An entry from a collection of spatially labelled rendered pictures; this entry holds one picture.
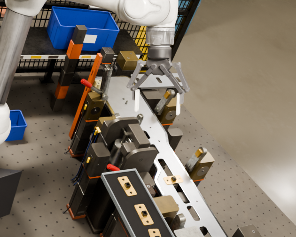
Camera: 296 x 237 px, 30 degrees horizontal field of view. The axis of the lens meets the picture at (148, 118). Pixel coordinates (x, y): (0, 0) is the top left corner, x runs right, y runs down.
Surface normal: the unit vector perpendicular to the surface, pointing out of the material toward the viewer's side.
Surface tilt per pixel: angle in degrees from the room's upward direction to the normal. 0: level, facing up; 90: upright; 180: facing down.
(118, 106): 0
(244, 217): 0
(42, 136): 0
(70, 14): 90
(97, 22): 90
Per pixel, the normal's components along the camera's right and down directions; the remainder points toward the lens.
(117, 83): 0.33, -0.73
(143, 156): 0.43, 0.69
